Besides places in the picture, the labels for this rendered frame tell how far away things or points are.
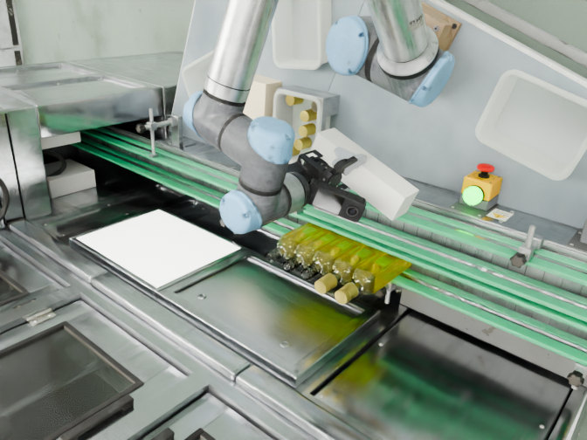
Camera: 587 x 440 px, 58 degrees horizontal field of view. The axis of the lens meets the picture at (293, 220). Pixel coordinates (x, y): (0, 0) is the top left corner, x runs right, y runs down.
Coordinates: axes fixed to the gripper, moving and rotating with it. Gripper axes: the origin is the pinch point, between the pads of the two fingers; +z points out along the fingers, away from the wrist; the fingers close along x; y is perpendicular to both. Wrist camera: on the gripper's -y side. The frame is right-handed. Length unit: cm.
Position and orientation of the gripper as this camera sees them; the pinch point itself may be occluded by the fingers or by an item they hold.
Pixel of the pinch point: (358, 173)
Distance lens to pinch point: 113.3
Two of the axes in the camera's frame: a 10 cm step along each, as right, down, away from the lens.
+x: -3.2, 7.4, 5.9
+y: -7.0, -6.0, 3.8
